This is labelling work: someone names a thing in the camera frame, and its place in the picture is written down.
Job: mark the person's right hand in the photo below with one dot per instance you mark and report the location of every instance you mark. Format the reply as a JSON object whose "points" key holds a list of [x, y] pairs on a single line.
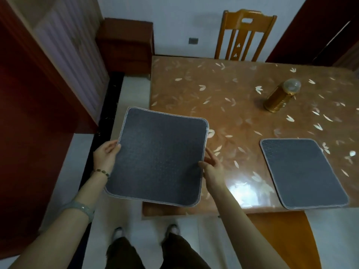
{"points": [[214, 173]]}

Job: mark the person's left hand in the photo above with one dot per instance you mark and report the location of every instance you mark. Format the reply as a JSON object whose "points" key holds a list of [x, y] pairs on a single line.
{"points": [[105, 156]]}

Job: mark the grey stitched placemat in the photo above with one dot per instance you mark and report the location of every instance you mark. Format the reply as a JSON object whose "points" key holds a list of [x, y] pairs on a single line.
{"points": [[303, 173], [157, 156]]}

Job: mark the orange wooden chair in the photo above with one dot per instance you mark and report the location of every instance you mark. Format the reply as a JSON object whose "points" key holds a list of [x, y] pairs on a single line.
{"points": [[263, 22], [283, 238]]}

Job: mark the person's left forearm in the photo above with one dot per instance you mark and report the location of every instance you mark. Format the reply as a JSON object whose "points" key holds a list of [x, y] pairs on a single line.
{"points": [[61, 235]]}

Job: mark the person's right forearm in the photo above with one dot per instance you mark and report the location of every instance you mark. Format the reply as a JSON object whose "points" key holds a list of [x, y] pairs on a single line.
{"points": [[246, 235]]}

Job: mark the wooden dining table, floral cover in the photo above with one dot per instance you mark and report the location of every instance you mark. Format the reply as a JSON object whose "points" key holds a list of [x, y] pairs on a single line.
{"points": [[224, 89]]}

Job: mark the pale green jade bangle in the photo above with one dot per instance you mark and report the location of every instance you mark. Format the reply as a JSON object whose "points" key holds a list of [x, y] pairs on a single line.
{"points": [[81, 208]]}

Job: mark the white sneaker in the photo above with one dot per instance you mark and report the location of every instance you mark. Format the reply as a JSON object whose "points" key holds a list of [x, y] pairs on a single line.
{"points": [[118, 233], [172, 230]]}

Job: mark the olive brown trousers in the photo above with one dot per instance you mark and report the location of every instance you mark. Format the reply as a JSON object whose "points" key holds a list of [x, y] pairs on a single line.
{"points": [[179, 254]]}

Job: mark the gold lantern with clear dome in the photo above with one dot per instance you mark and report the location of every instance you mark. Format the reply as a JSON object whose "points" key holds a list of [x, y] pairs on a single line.
{"points": [[276, 100]]}

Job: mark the small brown wooden cabinet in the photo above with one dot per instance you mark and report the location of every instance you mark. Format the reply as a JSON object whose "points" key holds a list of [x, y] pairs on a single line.
{"points": [[126, 47]]}

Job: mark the grey wall socket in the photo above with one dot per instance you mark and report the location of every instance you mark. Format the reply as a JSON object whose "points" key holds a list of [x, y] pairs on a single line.
{"points": [[193, 40]]}

